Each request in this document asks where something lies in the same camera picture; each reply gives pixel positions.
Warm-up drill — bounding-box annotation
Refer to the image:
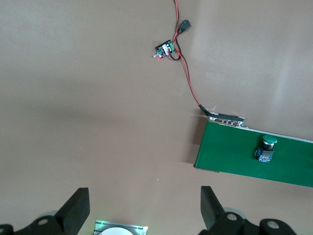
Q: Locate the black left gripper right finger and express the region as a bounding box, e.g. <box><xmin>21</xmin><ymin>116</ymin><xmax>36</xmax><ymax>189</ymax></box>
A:
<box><xmin>198</xmin><ymin>186</ymin><xmax>296</xmax><ymax>235</ymax></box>

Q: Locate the green push button switch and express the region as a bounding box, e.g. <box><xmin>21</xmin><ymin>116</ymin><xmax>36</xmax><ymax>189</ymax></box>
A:
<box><xmin>254</xmin><ymin>134</ymin><xmax>278</xmax><ymax>164</ymax></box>

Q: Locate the small motor controller board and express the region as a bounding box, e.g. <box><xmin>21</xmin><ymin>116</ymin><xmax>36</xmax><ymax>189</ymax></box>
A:
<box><xmin>151</xmin><ymin>40</ymin><xmax>177</xmax><ymax>60</ymax></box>

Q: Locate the black inline plug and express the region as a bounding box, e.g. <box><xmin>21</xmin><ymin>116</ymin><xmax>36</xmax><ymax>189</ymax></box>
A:
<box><xmin>178</xmin><ymin>19</ymin><xmax>192</xmax><ymax>35</ymax></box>

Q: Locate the green conveyor belt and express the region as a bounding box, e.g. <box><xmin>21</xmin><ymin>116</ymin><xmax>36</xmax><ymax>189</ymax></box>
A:
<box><xmin>193</xmin><ymin>111</ymin><xmax>313</xmax><ymax>188</ymax></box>

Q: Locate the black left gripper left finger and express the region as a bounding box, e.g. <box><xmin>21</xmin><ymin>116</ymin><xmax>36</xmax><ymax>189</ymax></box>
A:
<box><xmin>0</xmin><ymin>188</ymin><xmax>90</xmax><ymax>235</ymax></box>

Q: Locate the red black conveyor wire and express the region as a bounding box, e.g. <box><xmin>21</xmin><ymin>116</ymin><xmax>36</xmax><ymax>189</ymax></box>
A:
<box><xmin>170</xmin><ymin>0</ymin><xmax>210</xmax><ymax>114</ymax></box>

